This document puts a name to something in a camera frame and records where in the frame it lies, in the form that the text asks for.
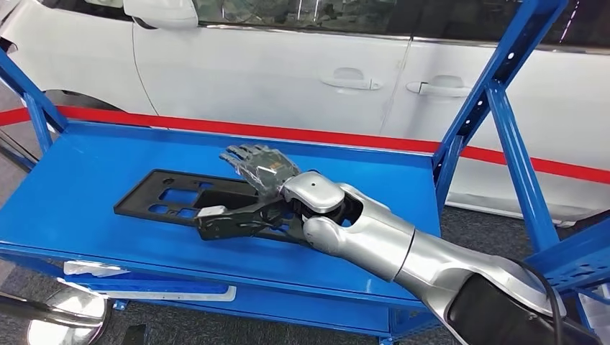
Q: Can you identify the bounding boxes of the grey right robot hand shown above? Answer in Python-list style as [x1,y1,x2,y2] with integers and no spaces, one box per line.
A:
[219,143,302,198]

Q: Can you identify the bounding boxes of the long black plastic part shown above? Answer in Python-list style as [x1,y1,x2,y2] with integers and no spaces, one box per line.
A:
[113,169,316,246]

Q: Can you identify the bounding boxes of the blue metal shelf rack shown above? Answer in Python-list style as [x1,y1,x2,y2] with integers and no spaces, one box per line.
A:
[0,0,610,345]

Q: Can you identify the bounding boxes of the red barrier belt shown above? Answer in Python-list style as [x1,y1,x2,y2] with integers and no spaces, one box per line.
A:
[0,105,610,185]

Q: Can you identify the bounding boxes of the white car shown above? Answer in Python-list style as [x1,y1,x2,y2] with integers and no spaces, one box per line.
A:
[0,0,610,225]

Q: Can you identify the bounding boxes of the black flat plate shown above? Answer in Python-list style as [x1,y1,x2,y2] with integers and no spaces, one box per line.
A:
[121,324,149,345]

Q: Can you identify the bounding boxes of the chrome stanchion with chrome base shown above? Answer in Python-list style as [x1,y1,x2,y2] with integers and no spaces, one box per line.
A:
[0,285,111,345]

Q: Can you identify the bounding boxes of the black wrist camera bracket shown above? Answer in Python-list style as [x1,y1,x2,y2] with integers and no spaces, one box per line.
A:
[194,197,291,242]

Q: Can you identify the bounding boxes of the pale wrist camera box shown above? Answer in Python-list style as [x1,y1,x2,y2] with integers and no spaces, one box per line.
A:
[196,206,227,220]

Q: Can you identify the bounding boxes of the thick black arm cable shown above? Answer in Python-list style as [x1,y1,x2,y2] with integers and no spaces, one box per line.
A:
[507,257,565,345]

